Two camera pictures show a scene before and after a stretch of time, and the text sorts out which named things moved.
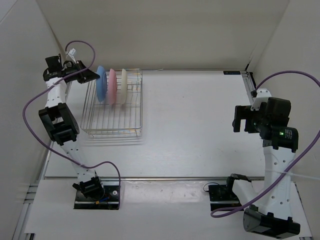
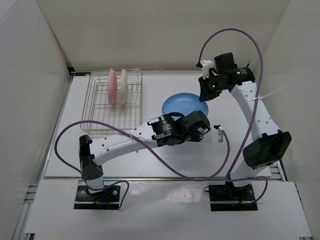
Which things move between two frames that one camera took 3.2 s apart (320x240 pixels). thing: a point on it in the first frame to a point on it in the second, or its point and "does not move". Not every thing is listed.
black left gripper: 87,75 to 196,137
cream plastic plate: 123,86 does not move
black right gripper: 244,112 to 205,95
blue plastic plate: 101,83 to 184,103
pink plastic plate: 112,87 does not move
